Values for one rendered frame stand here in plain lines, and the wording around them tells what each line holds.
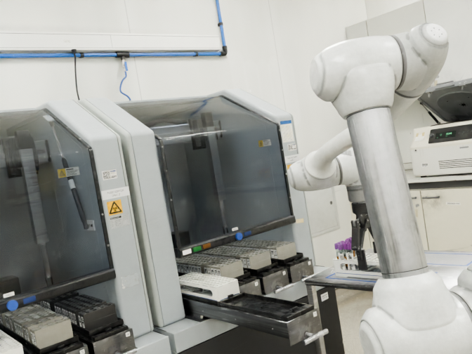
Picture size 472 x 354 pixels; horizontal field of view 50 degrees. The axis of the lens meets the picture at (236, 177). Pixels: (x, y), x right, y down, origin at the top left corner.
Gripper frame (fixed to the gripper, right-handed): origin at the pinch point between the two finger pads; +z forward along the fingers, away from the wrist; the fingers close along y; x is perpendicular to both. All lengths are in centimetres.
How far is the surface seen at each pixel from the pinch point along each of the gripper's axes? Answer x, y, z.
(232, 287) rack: 36.6, -32.4, 3.1
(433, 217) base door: 70, 199, 26
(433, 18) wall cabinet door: 63, 228, -116
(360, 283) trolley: -1.1, -9.7, 5.4
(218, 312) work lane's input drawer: 36, -41, 9
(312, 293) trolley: 18.9, -10.9, 10.5
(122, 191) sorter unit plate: 57, -56, -37
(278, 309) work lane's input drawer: 13.3, -35.2, 7.1
